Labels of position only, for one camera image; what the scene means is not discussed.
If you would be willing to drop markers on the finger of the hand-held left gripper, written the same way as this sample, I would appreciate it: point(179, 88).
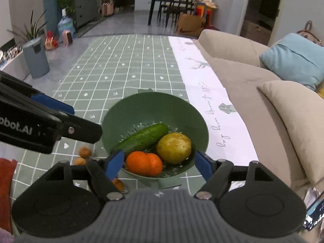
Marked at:
point(53, 105)
point(83, 131)

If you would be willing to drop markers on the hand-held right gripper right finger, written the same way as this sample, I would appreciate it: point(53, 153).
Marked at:
point(203, 165)

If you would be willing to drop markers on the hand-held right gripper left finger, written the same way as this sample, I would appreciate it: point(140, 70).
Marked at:
point(115, 163)

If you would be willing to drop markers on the green colander bowl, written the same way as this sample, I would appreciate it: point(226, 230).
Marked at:
point(151, 111)

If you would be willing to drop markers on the orange mandarin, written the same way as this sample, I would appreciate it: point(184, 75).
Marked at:
point(136, 163)
point(156, 165)

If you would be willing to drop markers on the yellow-green pear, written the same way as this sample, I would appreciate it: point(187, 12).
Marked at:
point(174, 148)

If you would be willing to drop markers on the green cucumber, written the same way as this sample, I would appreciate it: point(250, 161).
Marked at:
point(141, 138)

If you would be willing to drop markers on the grey pedal trash bin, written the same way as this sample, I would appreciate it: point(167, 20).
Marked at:
point(35, 60)

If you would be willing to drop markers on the white low cabinet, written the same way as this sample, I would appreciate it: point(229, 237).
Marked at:
point(10, 62)

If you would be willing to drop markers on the red gift bag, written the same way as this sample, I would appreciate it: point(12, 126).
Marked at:
point(50, 41)

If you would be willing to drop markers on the pink space heater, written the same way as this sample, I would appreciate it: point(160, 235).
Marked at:
point(67, 37)

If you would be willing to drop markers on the red fleece clothing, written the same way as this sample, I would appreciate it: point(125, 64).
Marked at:
point(6, 189)

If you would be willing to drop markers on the green grid tablecloth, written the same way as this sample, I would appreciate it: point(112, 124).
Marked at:
point(114, 63)

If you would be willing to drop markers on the long-leaf potted plant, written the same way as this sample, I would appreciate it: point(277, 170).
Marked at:
point(31, 31)

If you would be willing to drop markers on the blue water jug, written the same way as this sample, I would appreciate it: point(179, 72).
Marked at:
point(66, 24)

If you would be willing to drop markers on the beige cushion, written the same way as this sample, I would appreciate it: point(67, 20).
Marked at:
point(296, 116)

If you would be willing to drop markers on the grey drawer cabinet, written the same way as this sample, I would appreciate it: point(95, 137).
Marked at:
point(84, 5)

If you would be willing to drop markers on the beige sofa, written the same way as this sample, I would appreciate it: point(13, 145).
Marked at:
point(243, 63)

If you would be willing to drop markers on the pink suitcase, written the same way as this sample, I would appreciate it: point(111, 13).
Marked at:
point(107, 8)

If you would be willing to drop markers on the smartphone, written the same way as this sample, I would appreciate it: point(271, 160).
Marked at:
point(315, 214)

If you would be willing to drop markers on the yellow pillow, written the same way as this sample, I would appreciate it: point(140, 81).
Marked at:
point(320, 92)

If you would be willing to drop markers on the light blue pillow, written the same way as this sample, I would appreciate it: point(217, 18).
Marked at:
point(293, 58)

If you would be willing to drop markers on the brown paper bag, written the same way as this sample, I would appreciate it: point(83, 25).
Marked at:
point(189, 25)

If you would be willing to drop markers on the black dining chair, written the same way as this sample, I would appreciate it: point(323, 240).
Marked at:
point(177, 8)
point(162, 7)

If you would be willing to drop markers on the red yellow plastic stools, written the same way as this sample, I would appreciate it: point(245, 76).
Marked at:
point(202, 11)

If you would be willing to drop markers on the beige cloth pile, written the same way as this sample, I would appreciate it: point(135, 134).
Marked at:
point(206, 1)

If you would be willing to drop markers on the brown handbag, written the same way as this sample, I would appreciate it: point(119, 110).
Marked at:
point(310, 33)

